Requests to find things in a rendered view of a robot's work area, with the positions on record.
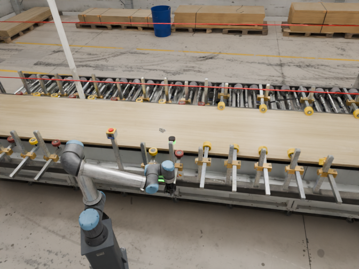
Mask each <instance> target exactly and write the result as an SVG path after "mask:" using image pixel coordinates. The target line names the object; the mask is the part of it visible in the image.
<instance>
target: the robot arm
mask: <svg viewBox="0 0 359 269"><path fill-rule="evenodd" d="M83 149H84V146H83V144H82V143H81V142H80V141H78V140H70V141H68V142H67V143H66V145H65V148H64V150H63V153H62V155H61V157H60V163H61V166H62V167H63V168H64V170H65V171H66V172H67V173H69V174H70V175H72V176H75V178H76V180H77V183H78V185H79V187H80V189H81V191H82V194H83V203H84V205H85V208H84V211H83V212H82V213H81V214H80V216H79V224H80V227H81V228H82V231H83V232H84V240H85V242H86V244H87V245H89V246H91V247H96V246H99V245H101V244H102V243H104V242H105V241H106V239H107V237H108V229H107V227H106V226H105V225H103V224H102V216H103V211H104V205H105V200H106V199H105V194H104V193H103V192H102V191H99V190H97V188H96V185H95V182H94V180H93V178H96V179H101V180H105V181H110V182H114V183H118V184H123V185H128V186H132V187H137V188H141V189H145V191H146V192H147V193H149V194H153V193H156V192H157V191H158V188H159V176H163V180H164V182H165V183H166V184H165V189H164V192H166V193H167V197H168V196H172V197H173V195H174V193H175V191H176V186H175V184H174V183H173V182H174V181H175V178H176V177H175V167H174V163H173V162H172V161H164V162H163V163H162V164H147V165H146V166H145V170H144V175H145V176H140V175H136V174H133V173H128V172H124V171H120V170H115V169H111V168H106V167H102V166H98V165H94V164H90V163H87V162H86V159H85V156H84V152H83Z"/></svg>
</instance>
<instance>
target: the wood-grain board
mask: <svg viewBox="0 0 359 269"><path fill-rule="evenodd" d="M108 128H116V130H117V133H118V135H117V137H116V140H117V143H118V147H127V148H139V149H141V146H140V144H141V142H145V146H146V149H150V148H153V147H154V148H156V149H157V150H158V151H169V145H168V143H169V141H168V138H169V137H170V136H174V137H175V140H176V143H175V144H174V151H177V150H182V151H183V152H184V153H195V154H198V149H199V147H202V146H203V143H204V142H205V141H209V142H210V143H211V144H212V148H211V150H210V151H208V155H219V156H229V147H230V145H231V144H238V145H239V152H238V153H237V157H243V158H250V159H259V157H260V155H259V151H258V148H259V147H260V146H266V147H267V149H268V154H267V155H266V160H275V161H287V162H291V158H289V157H288V154H287V150H288V149H290V148H295V149H296V148H300V151H301V153H300V155H299V158H298V161H297V162H299V163H311V164H319V159H320V158H323V157H327V156H328V155H333V157H334V160H333V162H332V164H331V165H336V166H342V167H355V168H359V118H355V116H354V115H348V114H330V113H313V114H312V115H306V114H305V112H294V111H284V110H267V111H266V112H265V113H262V112H260V110H259V109H248V108H230V107H225V109H224V110H219V109H218V107H212V106H194V105H176V104H158V103H148V102H130V101H112V100H94V99H76V98H58V97H40V96H22V95H12V94H0V137H9V136H11V134H10V131H11V130H15V131H16V133H17V134H18V136H19V138H22V139H31V138H34V137H35V136H34V134H33V132H34V130H38V131H39V132H40V134H41V136H42V138H43V140H47V141H54V140H56V139H59V140H60V142H68V141H70V140H78V141H80V142H81V143H83V144H91V145H103V146H112V143H111V140H110V139H108V138H107V135H106V131H107V129H108ZM159 128H163V129H166V132H164V133H161V132H160V131H159Z"/></svg>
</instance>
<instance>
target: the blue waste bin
mask: <svg viewBox="0 0 359 269"><path fill-rule="evenodd" d="M151 13H152V20H153V23H171V7H170V6H166V5H159V6H154V7H152V8H151ZM153 27H154V33H155V36H156V37H167V36H170V35H171V24H153Z"/></svg>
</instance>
